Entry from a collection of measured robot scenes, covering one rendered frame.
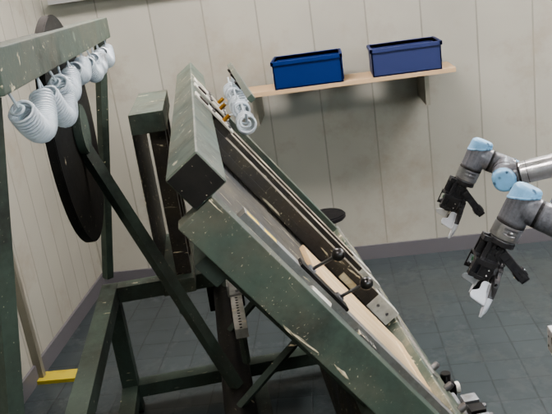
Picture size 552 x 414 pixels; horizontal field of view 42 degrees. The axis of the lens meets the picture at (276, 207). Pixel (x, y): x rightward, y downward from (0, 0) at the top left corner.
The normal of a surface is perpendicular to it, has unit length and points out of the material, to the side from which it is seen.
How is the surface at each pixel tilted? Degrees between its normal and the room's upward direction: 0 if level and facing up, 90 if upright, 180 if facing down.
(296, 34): 90
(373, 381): 90
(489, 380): 0
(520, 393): 0
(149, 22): 90
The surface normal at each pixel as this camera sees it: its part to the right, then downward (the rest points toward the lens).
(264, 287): 0.12, 0.29
